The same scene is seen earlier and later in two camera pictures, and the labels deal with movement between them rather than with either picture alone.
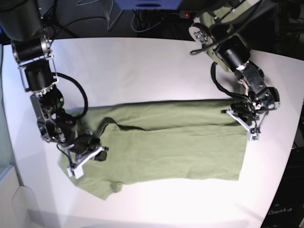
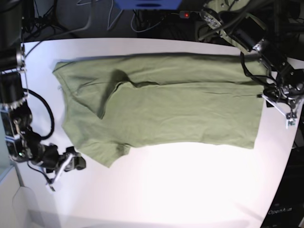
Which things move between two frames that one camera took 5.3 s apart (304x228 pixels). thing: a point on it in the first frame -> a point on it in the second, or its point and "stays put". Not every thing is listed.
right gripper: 246,109 -> 289,91
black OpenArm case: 287,210 stays put
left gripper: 83,142 -> 49,157
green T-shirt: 195,139 -> 199,99
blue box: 148,4 stays put
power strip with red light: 184,14 stays put
